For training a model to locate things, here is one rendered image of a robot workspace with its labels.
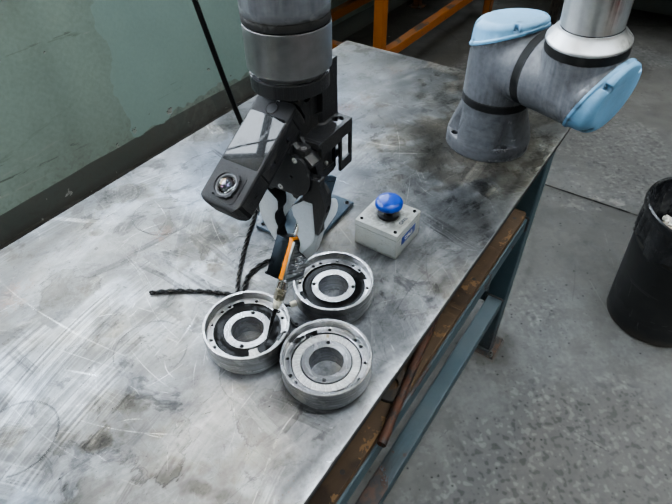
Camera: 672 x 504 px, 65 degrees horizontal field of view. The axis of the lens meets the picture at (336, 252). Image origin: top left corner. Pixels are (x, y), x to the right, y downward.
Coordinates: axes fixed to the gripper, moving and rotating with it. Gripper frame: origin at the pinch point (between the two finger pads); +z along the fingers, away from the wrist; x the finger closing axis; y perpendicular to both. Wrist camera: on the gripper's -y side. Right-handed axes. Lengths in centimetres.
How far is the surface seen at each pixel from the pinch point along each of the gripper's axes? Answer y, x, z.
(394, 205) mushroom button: 19.4, -3.3, 6.0
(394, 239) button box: 16.6, -5.0, 9.5
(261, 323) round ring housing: -4.1, 2.7, 11.0
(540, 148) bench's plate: 56, -15, 13
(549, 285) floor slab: 108, -23, 93
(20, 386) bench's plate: -24.9, 22.6, 13.4
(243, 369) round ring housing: -10.4, 0.5, 11.2
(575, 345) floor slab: 87, -37, 93
